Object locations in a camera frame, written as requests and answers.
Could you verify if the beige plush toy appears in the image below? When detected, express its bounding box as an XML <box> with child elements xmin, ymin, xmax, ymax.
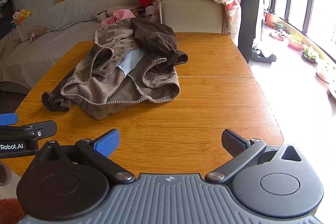
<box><xmin>27</xmin><ymin>25</ymin><xmax>49</xmax><ymax>43</ymax></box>

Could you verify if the white hanging cloth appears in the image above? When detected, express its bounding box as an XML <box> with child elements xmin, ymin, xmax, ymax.
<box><xmin>259</xmin><ymin>0</ymin><xmax>266</xmax><ymax>42</ymax></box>

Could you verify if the brown dotted corduroy top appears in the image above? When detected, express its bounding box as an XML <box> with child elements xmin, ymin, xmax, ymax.
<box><xmin>42</xmin><ymin>17</ymin><xmax>189</xmax><ymax>120</ymax></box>

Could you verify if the white sofa cover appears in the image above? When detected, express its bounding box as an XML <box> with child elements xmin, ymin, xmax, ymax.
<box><xmin>0</xmin><ymin>0</ymin><xmax>158</xmax><ymax>88</ymax></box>

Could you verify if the beige sofa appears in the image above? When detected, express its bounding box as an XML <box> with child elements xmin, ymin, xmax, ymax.
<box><xmin>0</xmin><ymin>0</ymin><xmax>229</xmax><ymax>94</ymax></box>

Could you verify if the dark pot leafy plant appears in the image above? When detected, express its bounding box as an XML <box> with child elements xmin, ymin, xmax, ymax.
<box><xmin>301</xmin><ymin>44</ymin><xmax>320</xmax><ymax>64</ymax></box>

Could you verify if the reddish fuzzy cloth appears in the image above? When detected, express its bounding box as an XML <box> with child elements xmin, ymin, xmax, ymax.
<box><xmin>0</xmin><ymin>197</ymin><xmax>25</xmax><ymax>224</ymax></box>

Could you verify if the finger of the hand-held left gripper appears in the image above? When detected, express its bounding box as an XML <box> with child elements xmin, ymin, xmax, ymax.
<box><xmin>0</xmin><ymin>113</ymin><xmax>19</xmax><ymax>126</ymax></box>
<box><xmin>0</xmin><ymin>120</ymin><xmax>57</xmax><ymax>139</ymax></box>

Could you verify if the doll plush toy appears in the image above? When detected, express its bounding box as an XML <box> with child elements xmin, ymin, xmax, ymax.
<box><xmin>10</xmin><ymin>9</ymin><xmax>24</xmax><ymax>25</ymax></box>

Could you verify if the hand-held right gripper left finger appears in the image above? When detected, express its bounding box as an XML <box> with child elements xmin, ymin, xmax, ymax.
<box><xmin>34</xmin><ymin>129</ymin><xmax>135</xmax><ymax>185</ymax></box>

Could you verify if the red planter with grass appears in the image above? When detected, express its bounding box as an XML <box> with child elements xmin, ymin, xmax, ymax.
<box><xmin>287</xmin><ymin>29</ymin><xmax>305</xmax><ymax>50</ymax></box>

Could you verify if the orange flowerpot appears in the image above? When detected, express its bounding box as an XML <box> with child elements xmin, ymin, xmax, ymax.
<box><xmin>265</xmin><ymin>10</ymin><xmax>280</xmax><ymax>24</ymax></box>

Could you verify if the pink garment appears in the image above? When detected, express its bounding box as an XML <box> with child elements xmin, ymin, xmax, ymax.
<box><xmin>101</xmin><ymin>9</ymin><xmax>137</xmax><ymax>27</ymax></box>

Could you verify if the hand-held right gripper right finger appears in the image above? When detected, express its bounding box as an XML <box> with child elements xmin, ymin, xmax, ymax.
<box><xmin>205</xmin><ymin>129</ymin><xmax>309</xmax><ymax>185</ymax></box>

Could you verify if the black cabinet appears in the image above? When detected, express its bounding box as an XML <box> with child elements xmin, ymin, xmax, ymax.
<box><xmin>0</xmin><ymin>0</ymin><xmax>14</xmax><ymax>39</ymax></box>

